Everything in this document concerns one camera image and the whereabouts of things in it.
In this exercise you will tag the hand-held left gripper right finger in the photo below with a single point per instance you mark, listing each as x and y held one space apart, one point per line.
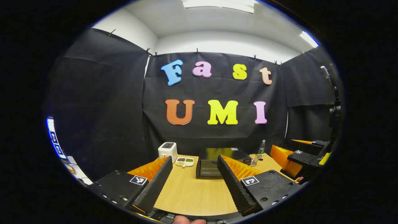
233 183

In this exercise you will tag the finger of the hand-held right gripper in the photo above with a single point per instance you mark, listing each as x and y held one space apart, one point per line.
317 143
281 158

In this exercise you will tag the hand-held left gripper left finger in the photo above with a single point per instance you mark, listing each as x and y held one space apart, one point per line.
157 183

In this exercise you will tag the black electric oven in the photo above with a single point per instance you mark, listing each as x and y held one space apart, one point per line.
207 169

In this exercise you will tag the green water bottle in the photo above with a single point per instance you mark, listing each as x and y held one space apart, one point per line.
261 148

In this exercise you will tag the clear ribbed glass jar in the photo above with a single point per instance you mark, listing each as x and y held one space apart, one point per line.
255 159

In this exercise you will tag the white toaster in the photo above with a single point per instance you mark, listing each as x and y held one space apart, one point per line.
167 151

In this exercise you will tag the white divided snack dish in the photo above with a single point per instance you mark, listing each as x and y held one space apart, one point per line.
185 161

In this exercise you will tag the black tripod stand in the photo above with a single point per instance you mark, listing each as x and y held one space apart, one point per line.
334 109

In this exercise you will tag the white side desk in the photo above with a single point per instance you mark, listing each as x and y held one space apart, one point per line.
77 171

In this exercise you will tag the black backdrop cloth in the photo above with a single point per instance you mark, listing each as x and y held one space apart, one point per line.
124 109

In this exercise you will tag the ceiling light panel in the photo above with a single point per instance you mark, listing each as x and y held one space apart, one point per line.
217 3
308 39

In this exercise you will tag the white board with printed tags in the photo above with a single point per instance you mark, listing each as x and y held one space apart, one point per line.
55 137

